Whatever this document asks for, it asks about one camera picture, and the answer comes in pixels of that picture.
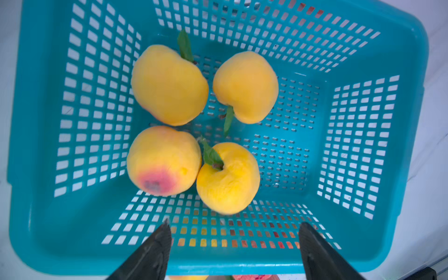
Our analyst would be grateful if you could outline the yellow red peach top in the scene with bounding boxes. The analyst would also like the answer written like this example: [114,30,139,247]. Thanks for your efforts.
[169,275,208,280]

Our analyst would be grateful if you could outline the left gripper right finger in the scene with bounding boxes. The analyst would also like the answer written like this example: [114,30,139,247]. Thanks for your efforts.
[299,222,363,280]

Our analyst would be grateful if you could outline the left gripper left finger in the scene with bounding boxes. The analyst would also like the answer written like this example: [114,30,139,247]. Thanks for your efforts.
[107,220,172,280]

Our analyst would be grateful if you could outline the yellow peach red spot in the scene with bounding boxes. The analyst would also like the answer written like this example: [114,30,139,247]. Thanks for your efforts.
[127,126,202,196]

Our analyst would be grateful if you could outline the red peach centre top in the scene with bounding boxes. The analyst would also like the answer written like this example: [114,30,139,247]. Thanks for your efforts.
[233,275,280,280]

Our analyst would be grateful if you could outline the teal plastic basket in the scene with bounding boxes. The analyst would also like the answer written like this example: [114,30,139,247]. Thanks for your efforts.
[7,1,428,275]

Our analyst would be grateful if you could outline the yellow peach with leaf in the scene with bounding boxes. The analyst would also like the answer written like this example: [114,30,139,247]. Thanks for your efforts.
[131,30,210,126]

